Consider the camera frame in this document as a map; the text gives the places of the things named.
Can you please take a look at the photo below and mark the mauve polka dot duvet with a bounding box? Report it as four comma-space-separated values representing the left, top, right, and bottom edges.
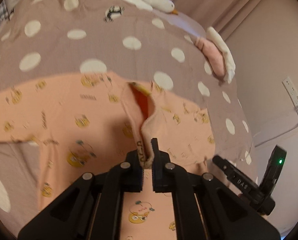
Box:
0, 0, 259, 228

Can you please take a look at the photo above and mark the white charging cable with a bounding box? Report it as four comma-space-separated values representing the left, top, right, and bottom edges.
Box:
252, 104, 298, 147

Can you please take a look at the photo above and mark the peach cartoon print garment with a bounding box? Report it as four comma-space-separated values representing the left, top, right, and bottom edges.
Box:
0, 73, 215, 239

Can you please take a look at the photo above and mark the plaid grey pillow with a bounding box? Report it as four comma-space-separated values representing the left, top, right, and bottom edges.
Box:
0, 0, 14, 25

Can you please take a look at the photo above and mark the white wall power strip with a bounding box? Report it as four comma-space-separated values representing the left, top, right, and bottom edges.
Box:
282, 76, 298, 115

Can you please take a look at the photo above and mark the folded pink garment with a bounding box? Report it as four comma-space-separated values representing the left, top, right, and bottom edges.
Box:
195, 37, 226, 79

